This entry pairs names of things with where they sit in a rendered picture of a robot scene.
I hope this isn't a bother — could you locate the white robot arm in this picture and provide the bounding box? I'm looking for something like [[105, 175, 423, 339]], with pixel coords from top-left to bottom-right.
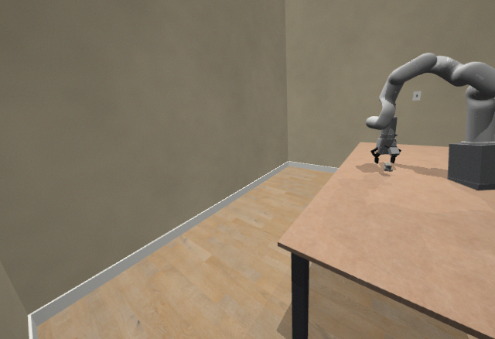
[[366, 53, 495, 145]]

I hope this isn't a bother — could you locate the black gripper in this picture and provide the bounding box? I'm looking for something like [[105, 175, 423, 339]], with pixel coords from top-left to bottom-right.
[[371, 138, 397, 164]]

